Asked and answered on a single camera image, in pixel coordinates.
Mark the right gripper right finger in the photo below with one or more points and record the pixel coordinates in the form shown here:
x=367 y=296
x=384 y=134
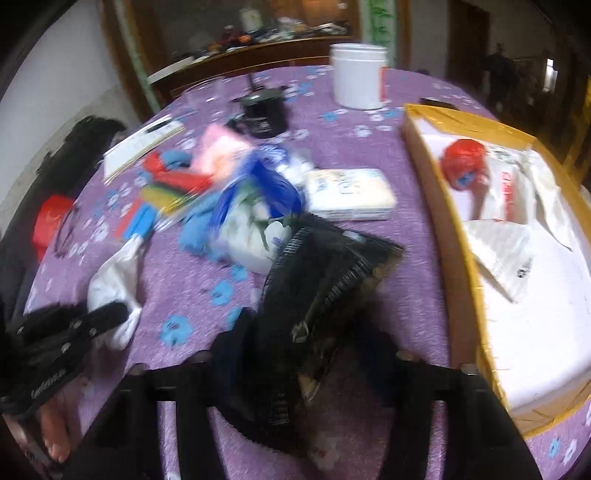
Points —
x=410 y=388

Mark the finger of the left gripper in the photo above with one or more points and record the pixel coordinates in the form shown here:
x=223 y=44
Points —
x=97 y=320

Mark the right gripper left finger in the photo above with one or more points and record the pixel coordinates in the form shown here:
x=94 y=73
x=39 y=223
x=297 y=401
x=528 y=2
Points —
x=210 y=378

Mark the white sock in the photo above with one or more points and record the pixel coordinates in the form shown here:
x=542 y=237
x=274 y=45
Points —
x=117 y=280

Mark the red and blue sponge pack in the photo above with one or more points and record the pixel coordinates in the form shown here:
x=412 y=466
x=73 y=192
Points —
x=139 y=219

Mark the black snack packet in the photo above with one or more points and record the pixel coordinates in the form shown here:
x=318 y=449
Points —
x=320 y=275

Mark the white towel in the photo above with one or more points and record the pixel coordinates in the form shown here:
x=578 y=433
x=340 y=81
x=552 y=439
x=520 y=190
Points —
x=536 y=289

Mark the blue white tissue pack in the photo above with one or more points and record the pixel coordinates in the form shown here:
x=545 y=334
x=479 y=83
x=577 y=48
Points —
x=252 y=218

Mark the bag of red yellow sponges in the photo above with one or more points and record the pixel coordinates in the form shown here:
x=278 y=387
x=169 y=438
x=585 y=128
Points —
x=170 y=191

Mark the white face tissue pack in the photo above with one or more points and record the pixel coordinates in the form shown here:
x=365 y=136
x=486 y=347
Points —
x=362 y=194

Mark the white plastic bag red print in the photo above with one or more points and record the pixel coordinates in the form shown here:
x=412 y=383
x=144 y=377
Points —
x=510 y=195

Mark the pink tissue pack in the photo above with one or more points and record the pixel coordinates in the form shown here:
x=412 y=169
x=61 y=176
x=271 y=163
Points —
x=218 y=153

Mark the red plastic bag ball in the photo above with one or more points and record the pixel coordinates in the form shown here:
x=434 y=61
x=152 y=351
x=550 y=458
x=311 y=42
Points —
x=464 y=164

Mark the blue knitted cloth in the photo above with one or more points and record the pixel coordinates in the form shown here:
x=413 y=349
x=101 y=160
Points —
x=198 y=228

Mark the person left hand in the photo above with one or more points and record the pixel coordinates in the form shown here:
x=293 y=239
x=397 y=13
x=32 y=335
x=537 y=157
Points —
x=51 y=418

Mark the purple eyeglasses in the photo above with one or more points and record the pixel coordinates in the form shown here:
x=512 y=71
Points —
x=65 y=233

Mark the red gift box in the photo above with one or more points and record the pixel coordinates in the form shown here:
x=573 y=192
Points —
x=47 y=222

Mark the black backpack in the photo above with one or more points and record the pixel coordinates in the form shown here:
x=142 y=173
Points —
x=66 y=172

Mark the purple floral tablecloth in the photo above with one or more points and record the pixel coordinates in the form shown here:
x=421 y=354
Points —
x=187 y=300

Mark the white notebook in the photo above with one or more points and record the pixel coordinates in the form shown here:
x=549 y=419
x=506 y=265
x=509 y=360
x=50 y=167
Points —
x=132 y=148

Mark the yellow cardboard box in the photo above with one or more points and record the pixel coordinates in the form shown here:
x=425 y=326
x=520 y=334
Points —
x=427 y=132

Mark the black electric motor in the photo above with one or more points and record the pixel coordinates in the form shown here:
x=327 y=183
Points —
x=264 y=110

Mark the black smartphone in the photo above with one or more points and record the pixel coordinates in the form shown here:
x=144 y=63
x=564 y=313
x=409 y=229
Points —
x=437 y=103

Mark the white plastic jar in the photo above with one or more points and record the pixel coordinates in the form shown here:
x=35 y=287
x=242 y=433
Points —
x=359 y=73

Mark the wooden sideboard counter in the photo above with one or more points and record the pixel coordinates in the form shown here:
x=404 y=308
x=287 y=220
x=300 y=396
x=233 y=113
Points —
x=169 y=82

